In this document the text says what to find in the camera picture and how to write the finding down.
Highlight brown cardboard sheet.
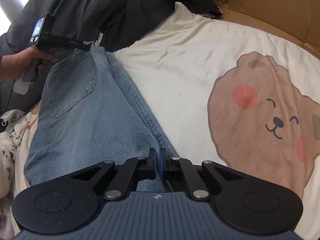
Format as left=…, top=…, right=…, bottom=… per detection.
left=213, top=0, right=320, bottom=57

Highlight dark grey pillow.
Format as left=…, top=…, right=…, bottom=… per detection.
left=0, top=0, right=128, bottom=113

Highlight person's left hand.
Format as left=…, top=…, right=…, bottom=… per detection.
left=0, top=47, right=55, bottom=82

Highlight black garment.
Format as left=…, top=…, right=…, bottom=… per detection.
left=99, top=0, right=222, bottom=52

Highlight white black fluffy blanket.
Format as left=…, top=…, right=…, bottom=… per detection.
left=1, top=109, right=26, bottom=198

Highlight cream bear print bedsheet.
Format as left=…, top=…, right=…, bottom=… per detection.
left=14, top=3, right=319, bottom=239

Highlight blue denim pants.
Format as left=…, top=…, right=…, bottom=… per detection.
left=24, top=46, right=177, bottom=186

